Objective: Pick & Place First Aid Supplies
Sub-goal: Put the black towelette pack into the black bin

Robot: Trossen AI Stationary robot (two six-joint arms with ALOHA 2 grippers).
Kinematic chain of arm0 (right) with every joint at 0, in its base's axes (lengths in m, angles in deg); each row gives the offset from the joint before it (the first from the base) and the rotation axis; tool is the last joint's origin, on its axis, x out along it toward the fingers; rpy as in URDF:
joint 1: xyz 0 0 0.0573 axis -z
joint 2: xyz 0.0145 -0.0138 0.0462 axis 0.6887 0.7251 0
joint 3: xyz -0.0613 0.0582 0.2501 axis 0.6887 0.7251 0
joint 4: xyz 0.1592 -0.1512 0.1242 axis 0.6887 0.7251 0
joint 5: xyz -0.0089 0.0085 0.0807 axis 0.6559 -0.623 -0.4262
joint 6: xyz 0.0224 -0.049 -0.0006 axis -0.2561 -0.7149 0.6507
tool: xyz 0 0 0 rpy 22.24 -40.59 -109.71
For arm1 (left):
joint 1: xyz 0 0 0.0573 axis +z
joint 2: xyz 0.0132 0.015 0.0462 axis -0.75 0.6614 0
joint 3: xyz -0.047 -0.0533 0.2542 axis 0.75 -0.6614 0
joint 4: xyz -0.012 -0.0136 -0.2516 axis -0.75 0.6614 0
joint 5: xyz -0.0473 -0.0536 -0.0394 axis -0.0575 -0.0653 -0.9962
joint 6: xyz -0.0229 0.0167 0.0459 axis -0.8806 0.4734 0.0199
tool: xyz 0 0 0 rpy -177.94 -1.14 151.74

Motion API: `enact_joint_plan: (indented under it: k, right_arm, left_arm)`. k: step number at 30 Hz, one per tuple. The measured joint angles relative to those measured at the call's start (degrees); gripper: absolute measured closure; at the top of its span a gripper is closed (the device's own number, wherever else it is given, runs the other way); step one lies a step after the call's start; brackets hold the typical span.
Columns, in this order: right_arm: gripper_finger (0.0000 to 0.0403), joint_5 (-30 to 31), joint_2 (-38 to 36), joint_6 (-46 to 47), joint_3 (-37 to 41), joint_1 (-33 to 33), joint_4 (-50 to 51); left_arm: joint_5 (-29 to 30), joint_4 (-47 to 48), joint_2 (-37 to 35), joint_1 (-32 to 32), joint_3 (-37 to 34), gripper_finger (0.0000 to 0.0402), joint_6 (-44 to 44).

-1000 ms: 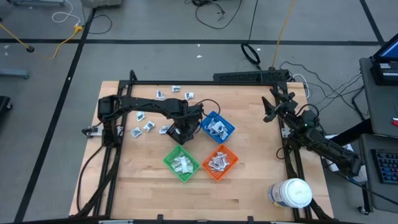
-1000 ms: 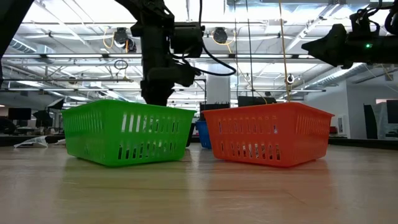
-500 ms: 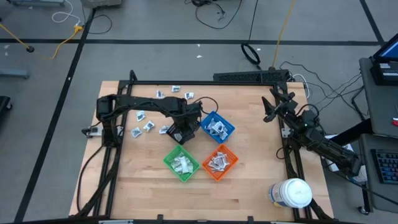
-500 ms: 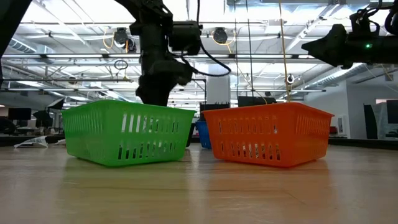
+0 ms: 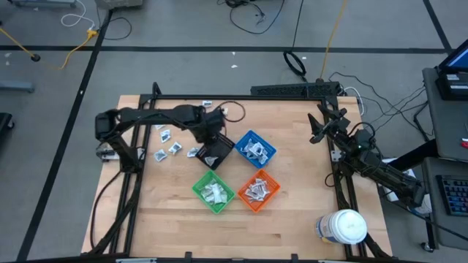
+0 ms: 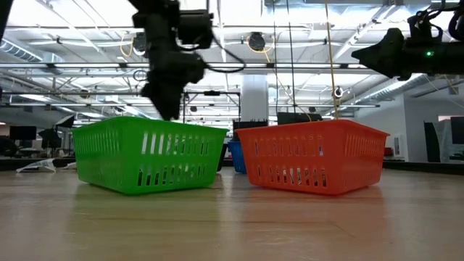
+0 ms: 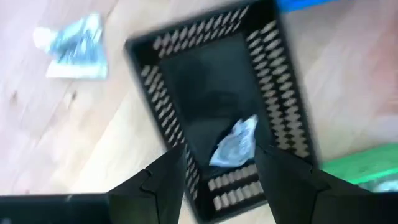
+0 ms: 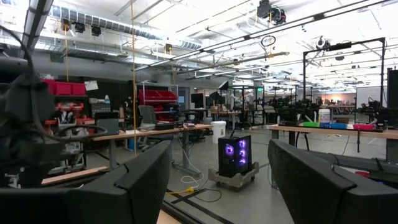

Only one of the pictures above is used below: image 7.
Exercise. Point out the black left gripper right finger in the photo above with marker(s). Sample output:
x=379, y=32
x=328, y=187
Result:
x=295, y=199

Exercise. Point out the blue plastic basket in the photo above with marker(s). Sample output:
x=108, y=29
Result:
x=298, y=3

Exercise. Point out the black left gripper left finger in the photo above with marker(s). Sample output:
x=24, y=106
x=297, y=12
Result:
x=155, y=199

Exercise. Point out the green plastic basket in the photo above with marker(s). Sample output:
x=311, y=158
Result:
x=357, y=165

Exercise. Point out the black plastic basket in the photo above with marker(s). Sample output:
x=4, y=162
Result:
x=211, y=77

